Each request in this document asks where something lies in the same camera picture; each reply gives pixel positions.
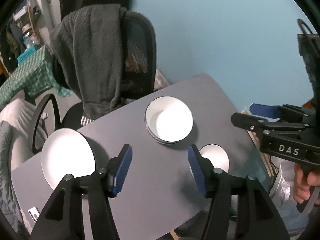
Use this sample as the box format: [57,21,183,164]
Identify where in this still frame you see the deep ribbed white bowl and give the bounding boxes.
[199,144,229,173]

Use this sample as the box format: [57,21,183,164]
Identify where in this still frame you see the black mesh office chair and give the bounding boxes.
[28,10,156,154]

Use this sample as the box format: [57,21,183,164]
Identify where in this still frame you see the stack of white plates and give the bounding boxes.
[41,128,96,190]

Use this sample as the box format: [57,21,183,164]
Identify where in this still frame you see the green checkered cloth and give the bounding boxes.
[1,45,73,109]

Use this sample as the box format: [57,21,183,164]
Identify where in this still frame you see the dark grey hoodie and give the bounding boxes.
[50,4,126,126]

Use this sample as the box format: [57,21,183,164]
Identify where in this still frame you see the stack of shallow white bowls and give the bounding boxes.
[144,96,194,144]

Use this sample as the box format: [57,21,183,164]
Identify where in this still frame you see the silver foil sheet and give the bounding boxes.
[269,157,313,236]

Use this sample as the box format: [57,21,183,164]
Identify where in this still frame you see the person's right hand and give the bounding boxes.
[293,164,320,204]

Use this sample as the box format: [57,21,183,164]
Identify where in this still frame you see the teal box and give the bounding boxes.
[17,45,40,66]

